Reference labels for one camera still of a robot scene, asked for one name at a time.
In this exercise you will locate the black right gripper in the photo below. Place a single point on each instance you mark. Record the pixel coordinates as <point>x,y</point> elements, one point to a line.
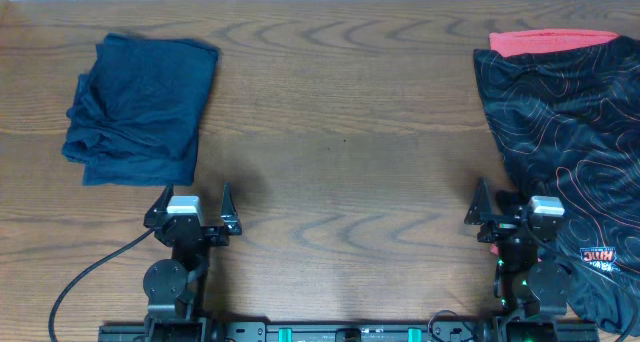
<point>481,212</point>

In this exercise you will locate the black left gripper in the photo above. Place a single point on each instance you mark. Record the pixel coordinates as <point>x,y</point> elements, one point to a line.
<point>214,239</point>

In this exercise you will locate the black orange contour-pattern shirt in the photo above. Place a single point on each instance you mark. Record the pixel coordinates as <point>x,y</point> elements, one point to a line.
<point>567,125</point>

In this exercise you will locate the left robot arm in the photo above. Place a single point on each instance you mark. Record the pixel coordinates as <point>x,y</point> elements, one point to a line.
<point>175,287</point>

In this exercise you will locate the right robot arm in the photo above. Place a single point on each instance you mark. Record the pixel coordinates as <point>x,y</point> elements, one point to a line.
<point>533,292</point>

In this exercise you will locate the folded navy blue garment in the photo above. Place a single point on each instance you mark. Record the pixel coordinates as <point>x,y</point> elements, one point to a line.
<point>135,115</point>

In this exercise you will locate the red garment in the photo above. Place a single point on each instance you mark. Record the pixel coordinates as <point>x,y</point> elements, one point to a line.
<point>540,41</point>

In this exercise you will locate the black mounting rail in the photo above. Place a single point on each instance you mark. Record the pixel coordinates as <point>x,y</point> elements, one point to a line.
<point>439,330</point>

